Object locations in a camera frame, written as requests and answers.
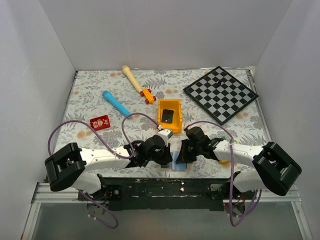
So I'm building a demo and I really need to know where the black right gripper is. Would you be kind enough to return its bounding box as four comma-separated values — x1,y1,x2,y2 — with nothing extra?
175,139,201,164

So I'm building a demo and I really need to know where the black credit card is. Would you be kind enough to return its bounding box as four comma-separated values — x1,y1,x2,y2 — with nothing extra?
161,109,174,124

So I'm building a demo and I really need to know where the yellow plastic bin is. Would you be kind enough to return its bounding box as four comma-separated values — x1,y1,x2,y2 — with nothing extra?
157,99,183,134

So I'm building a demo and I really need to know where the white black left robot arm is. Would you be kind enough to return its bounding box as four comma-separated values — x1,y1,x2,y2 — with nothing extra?
44,134,172,200

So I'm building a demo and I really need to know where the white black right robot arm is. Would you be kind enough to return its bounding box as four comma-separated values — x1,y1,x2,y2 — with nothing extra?
175,126,302,199

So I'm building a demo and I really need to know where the colourful toy block cluster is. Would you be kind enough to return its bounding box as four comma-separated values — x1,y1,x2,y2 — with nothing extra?
219,136,229,165

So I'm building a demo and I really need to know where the orange toy car chassis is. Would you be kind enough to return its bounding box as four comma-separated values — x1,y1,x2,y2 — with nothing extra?
140,88,157,104

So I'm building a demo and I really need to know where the black silver chessboard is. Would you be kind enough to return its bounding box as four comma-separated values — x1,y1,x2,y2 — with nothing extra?
183,66,258,125

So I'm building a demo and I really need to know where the red printed toy block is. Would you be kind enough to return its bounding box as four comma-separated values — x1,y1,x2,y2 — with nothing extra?
89,115,111,131

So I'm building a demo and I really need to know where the floral patterned table mat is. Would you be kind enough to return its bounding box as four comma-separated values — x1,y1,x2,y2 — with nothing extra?
51,69,271,178

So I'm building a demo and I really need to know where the blue toy microphone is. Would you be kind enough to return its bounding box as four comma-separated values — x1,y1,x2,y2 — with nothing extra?
102,90,131,119

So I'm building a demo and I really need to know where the cream toy microphone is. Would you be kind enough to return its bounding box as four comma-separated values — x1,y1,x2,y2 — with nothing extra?
121,65,143,94

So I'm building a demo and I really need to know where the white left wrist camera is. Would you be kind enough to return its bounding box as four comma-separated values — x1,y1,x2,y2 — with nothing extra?
157,128,174,147

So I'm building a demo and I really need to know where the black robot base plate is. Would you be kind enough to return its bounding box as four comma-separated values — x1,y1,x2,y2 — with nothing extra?
93,177,229,211

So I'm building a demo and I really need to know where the aluminium frame rail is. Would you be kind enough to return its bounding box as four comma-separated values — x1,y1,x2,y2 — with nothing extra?
20,182,84,240

